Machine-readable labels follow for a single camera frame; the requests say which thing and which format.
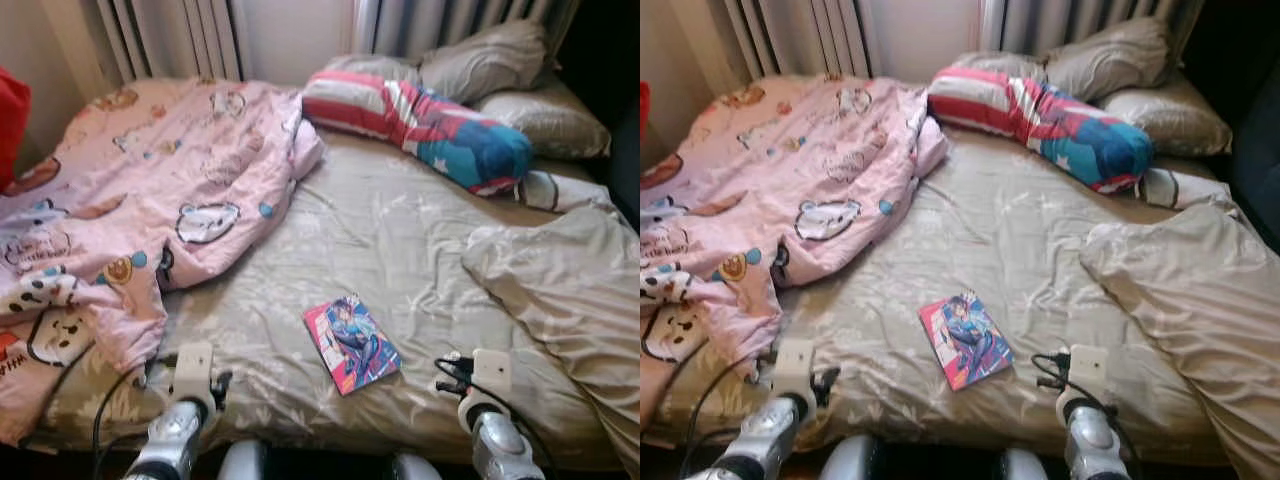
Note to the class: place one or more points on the anime cover book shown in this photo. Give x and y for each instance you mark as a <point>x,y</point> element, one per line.
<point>965,340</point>
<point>350,345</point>

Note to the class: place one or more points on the large grey floral pillow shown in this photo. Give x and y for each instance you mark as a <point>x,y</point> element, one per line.
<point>570,290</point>
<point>1190,290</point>

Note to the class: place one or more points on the pink cartoon bear blanket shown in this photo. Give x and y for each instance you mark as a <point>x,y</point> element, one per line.
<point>800,170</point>
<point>150,180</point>

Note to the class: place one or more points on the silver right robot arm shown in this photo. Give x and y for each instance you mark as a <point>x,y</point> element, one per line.
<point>495,445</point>
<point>1092,440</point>

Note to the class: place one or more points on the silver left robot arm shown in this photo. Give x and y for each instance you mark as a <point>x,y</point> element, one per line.
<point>750,445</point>
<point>165,445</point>

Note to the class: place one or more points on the silver left robot leg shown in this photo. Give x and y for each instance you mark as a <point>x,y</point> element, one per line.
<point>848,460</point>
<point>242,462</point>

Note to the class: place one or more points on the silver robot leg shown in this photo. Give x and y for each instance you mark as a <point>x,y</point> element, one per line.
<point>416,468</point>
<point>1025,466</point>
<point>848,460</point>
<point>242,462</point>

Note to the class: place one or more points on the silver right robot leg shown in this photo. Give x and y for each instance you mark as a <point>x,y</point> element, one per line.
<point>416,468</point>
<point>1025,466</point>

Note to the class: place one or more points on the grey floral bed sheet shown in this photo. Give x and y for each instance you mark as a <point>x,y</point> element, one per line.
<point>380,240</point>
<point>1000,240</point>

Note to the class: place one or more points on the small white pillow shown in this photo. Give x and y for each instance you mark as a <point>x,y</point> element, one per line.
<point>1185,188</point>
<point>560,190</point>

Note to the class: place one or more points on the red blue striped bolster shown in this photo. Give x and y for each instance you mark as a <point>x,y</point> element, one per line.
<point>1060,130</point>
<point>440,135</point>

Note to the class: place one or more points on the red folded cushion mattress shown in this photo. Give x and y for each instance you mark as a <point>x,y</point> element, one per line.
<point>12,120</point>
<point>645,110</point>

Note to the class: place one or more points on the grey striped curtain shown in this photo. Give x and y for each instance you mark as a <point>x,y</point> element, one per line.
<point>1090,22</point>
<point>460,25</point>
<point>170,40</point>
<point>800,38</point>

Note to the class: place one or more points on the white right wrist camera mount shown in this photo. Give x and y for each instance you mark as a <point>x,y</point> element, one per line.
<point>492,372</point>
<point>1088,368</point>

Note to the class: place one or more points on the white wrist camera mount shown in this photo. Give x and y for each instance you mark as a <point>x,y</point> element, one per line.
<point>193,370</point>
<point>1088,368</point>
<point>492,372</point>
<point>795,366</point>

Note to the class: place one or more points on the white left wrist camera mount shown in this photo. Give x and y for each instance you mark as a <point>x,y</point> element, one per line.
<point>193,370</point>
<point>795,366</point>

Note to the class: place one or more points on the black bed frame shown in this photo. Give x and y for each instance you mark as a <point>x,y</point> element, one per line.
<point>950,472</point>
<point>330,472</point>

